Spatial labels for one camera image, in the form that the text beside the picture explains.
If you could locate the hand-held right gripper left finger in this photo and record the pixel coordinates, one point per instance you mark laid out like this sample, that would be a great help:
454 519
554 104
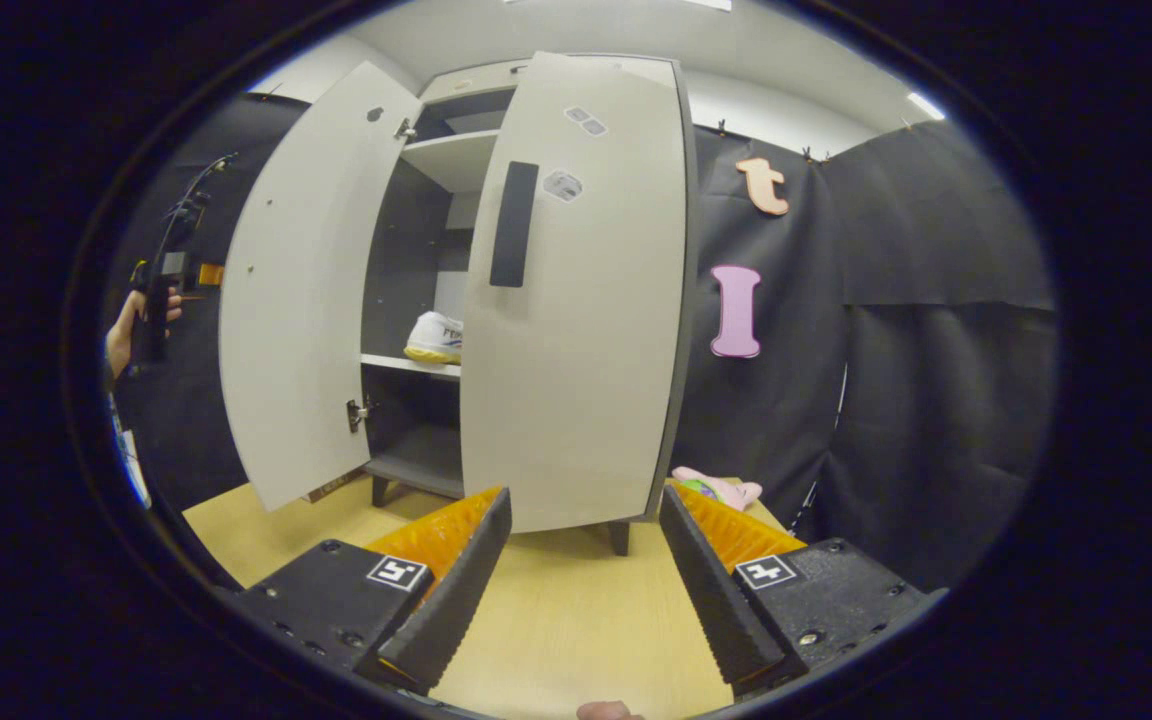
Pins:
456 590

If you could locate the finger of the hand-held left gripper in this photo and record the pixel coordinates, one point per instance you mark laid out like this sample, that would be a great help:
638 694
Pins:
211 274

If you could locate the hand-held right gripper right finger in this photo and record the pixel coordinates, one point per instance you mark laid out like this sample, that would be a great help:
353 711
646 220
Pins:
716 590

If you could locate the white shoe cabinet door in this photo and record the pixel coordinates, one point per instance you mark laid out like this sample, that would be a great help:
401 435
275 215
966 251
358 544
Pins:
306 300
586 350

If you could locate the white shoe cabinet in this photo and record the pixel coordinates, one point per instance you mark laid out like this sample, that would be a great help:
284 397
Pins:
426 200

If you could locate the white shoe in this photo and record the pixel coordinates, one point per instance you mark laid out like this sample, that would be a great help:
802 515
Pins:
433 338

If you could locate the white cabinet drawer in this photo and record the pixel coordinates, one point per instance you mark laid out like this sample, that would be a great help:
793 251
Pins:
466 80

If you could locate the pink plush toy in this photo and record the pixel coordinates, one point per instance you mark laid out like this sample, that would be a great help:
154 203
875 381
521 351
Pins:
731 490

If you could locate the white and blue cloth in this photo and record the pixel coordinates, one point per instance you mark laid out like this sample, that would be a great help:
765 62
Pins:
133 460

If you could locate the ceiling light panel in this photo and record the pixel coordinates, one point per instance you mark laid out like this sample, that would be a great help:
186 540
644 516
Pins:
926 106
706 4

